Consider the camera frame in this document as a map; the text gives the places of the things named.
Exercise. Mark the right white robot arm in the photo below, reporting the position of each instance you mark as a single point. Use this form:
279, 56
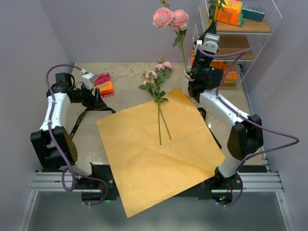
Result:
245, 136

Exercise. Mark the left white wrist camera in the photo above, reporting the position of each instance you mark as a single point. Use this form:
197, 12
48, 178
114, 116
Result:
88, 80

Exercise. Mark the orange green carton box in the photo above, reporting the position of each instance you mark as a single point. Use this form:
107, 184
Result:
226, 11

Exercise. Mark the white wire shelf rack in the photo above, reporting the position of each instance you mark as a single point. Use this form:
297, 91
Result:
252, 35

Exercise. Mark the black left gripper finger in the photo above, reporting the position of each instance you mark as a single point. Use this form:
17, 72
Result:
100, 105
97, 94

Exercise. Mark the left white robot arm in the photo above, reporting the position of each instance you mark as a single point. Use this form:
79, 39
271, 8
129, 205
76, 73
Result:
52, 143

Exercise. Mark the orange box bottom shelf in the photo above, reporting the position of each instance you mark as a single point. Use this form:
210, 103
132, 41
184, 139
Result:
213, 64

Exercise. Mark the artificial rose bouquet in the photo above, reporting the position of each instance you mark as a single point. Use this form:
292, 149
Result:
156, 84

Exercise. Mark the aluminium rail frame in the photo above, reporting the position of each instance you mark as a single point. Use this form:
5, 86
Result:
261, 206

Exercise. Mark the yellow orange packet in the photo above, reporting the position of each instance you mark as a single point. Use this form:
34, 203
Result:
231, 76

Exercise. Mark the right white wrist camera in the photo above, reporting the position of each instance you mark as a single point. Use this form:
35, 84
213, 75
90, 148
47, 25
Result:
208, 42

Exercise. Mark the white faceted ceramic vase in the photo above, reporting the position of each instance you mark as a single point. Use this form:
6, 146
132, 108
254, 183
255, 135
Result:
185, 81

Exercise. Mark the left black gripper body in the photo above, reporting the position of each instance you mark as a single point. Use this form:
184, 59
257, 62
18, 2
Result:
83, 96

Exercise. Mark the pink orange candy box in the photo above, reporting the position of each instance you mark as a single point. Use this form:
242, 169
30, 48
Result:
104, 84

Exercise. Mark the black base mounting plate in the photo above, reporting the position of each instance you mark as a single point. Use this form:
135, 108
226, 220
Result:
101, 184

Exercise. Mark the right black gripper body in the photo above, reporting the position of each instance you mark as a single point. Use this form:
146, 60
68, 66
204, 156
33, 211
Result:
200, 61

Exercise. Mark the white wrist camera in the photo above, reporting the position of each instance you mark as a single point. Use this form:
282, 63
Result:
208, 42
88, 80

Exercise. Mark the orange paper flower wrap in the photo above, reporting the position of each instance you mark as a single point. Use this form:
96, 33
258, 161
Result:
152, 159

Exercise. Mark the black ribbon with gold text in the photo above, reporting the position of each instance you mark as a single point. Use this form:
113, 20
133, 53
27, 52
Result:
201, 110

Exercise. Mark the teal box on shelf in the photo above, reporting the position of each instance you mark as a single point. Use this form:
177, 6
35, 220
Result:
253, 12

